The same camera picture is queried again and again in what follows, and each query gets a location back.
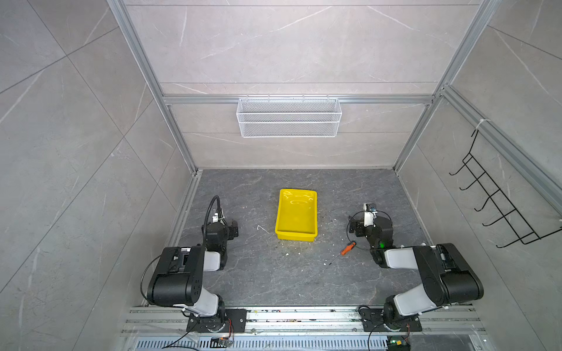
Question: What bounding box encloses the orange handled screwdriver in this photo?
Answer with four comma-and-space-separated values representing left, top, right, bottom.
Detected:
326, 241, 357, 266

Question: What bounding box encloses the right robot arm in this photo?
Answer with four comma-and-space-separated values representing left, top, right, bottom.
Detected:
346, 203, 484, 331

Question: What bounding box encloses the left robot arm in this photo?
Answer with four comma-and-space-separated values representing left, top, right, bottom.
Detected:
140, 215, 239, 330

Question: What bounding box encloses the yellow plastic bin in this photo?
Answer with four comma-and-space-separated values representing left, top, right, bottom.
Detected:
275, 189, 318, 242

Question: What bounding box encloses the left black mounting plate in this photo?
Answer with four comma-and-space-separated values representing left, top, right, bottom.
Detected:
187, 309, 247, 333

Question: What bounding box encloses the black mounting plate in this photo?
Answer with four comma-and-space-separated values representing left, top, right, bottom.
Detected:
187, 309, 247, 333
357, 306, 422, 332

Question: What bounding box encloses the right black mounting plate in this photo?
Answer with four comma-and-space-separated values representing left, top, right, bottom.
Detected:
357, 306, 422, 332

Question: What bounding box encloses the small green circuit board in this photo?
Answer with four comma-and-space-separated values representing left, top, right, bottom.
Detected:
387, 337, 411, 351

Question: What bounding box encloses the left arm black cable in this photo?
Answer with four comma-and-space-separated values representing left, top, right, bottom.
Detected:
203, 195, 221, 229

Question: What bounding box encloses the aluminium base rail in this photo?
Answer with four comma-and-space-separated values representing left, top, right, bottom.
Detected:
113, 304, 494, 350

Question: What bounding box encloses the white wire mesh basket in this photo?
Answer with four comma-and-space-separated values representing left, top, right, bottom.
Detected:
237, 97, 342, 138

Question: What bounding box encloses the black wire hook rack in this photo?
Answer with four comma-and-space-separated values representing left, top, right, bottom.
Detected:
449, 130, 561, 249

